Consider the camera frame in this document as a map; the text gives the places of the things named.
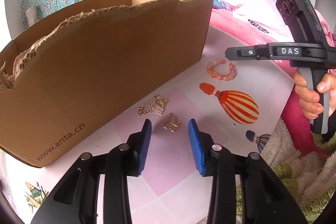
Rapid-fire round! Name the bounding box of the pink orange bead bracelet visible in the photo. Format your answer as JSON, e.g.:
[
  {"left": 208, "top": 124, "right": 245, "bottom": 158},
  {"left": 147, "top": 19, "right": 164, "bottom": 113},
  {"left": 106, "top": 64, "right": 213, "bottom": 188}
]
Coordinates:
[{"left": 206, "top": 58, "right": 237, "bottom": 82}]

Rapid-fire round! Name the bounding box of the gold butterfly chain jewelry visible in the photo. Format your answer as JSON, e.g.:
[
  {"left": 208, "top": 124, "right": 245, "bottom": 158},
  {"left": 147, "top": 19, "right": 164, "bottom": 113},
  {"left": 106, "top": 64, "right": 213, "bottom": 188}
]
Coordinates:
[{"left": 137, "top": 105, "right": 181, "bottom": 132}]

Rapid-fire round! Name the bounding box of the right hand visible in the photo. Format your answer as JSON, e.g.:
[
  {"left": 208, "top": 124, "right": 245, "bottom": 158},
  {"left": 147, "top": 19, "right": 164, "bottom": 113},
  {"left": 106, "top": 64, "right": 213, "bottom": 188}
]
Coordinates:
[{"left": 294, "top": 72, "right": 336, "bottom": 120}]

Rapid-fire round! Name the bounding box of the fluffy white green blanket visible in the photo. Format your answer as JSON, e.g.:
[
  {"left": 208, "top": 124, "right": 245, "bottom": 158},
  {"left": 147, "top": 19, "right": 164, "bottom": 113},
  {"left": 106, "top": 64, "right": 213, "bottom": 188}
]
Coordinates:
[{"left": 246, "top": 120, "right": 335, "bottom": 223}]

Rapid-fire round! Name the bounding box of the pink balloon print bedsheet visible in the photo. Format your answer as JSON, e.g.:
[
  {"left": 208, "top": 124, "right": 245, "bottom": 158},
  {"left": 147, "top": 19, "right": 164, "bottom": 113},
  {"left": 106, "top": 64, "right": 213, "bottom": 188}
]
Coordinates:
[{"left": 0, "top": 25, "right": 295, "bottom": 224}]

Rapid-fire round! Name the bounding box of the brown cardboard box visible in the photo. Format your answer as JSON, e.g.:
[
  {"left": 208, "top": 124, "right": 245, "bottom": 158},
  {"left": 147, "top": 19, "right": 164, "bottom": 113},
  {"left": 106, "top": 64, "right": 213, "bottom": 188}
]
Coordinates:
[{"left": 1, "top": 0, "right": 213, "bottom": 167}]

